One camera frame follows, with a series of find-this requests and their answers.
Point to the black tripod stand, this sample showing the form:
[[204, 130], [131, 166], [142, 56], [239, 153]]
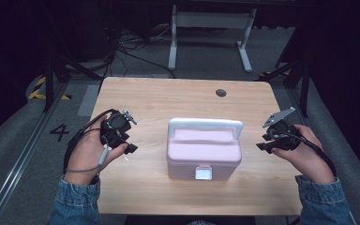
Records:
[[59, 65], [296, 78]]

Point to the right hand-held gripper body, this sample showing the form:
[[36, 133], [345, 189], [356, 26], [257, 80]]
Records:
[[282, 132]]

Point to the person's left hand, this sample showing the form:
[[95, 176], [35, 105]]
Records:
[[87, 153]]

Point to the white metal table frame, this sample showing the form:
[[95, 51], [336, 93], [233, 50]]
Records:
[[211, 34]]

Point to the yellow black floor tape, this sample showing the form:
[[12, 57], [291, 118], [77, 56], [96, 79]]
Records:
[[42, 90]]

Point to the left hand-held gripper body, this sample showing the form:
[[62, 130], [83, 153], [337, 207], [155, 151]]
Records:
[[117, 126]]

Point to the person's right hand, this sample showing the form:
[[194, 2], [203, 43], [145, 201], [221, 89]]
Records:
[[306, 156]]

